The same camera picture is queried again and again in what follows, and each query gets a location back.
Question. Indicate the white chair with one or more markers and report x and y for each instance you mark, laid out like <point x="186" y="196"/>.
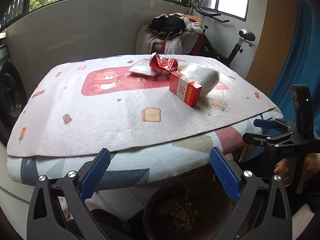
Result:
<point x="142" y="40"/>

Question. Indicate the person's right forearm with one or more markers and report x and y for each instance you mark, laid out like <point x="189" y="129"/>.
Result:
<point x="303" y="217"/>

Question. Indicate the person's right hand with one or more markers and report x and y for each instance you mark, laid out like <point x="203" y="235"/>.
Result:
<point x="285" y="168"/>

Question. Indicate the white fluffy garment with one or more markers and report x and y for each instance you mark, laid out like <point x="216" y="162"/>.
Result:
<point x="173" y="45"/>

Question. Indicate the red cardboard box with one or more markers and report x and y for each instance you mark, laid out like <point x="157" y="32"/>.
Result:
<point x="183" y="88"/>

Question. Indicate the dark red trash bin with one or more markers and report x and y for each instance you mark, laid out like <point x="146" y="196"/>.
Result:
<point x="155" y="217"/>

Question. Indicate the white plastic bag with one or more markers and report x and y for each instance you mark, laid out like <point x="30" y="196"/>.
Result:
<point x="203" y="76"/>

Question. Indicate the red foil snack wrapper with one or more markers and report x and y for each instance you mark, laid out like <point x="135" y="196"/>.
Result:
<point x="163" y="62"/>

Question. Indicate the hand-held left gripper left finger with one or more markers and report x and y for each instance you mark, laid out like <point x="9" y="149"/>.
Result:
<point x="96" y="175"/>

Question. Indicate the geometric patterned tablecloth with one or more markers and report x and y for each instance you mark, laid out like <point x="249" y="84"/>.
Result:
<point x="140" y="166"/>

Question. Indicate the clear plastic packet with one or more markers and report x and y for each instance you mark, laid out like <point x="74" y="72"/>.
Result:
<point x="141" y="68"/>

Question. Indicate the wooden door panel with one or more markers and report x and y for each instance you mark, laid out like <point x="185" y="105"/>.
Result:
<point x="272" y="30"/>

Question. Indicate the grey washing machine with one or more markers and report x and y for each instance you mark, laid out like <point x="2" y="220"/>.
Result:
<point x="10" y="97"/>

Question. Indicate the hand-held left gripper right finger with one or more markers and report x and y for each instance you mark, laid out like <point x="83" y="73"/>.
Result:
<point x="225" y="175"/>

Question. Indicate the black garment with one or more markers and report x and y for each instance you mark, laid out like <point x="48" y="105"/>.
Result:
<point x="172" y="25"/>

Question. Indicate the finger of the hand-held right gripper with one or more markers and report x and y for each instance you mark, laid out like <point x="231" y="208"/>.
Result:
<point x="263" y="123"/>
<point x="255" y="138"/>

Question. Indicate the black exercise bike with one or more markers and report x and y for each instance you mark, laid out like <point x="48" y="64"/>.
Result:
<point x="213" y="50"/>

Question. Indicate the bear printed table mat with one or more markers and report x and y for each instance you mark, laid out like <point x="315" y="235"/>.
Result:
<point x="100" y="120"/>

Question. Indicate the blue curtain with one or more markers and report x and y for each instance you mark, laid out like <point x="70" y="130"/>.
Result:
<point x="300" y="55"/>

